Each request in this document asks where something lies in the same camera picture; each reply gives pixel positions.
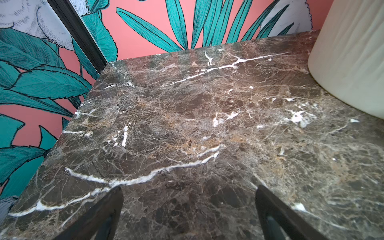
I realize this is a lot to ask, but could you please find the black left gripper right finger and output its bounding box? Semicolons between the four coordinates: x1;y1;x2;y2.
255;185;326;240

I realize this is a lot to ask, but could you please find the black left frame post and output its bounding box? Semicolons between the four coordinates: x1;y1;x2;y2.
47;0;108;74

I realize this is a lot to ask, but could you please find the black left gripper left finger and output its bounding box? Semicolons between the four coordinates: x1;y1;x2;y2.
55;187;124;240

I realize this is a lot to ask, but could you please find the white ribbed waste bin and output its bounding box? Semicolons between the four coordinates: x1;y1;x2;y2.
308;1;384;119

